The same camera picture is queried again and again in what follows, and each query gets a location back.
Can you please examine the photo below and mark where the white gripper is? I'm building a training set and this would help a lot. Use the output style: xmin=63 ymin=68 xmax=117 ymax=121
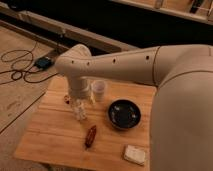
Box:
xmin=68 ymin=78 xmax=90 ymax=99

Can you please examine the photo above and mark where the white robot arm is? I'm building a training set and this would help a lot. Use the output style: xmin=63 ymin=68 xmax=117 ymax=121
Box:
xmin=55 ymin=44 xmax=213 ymax=171

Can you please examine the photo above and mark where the dark ceramic bowl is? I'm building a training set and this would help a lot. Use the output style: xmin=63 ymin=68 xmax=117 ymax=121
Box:
xmin=107 ymin=99 xmax=141 ymax=130

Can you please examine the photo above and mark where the white plastic cup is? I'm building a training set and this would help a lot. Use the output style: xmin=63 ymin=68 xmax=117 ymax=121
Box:
xmin=91 ymin=80 xmax=107 ymax=102

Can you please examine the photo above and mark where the blue power box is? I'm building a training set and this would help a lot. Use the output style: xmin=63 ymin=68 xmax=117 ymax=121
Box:
xmin=34 ymin=57 xmax=53 ymax=70

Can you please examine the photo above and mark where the white folded cloth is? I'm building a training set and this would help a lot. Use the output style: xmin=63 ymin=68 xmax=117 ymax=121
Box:
xmin=124 ymin=145 xmax=146 ymax=165

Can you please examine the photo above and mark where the black cable on floor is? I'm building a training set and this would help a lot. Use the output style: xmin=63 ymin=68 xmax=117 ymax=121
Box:
xmin=0 ymin=39 xmax=59 ymax=85

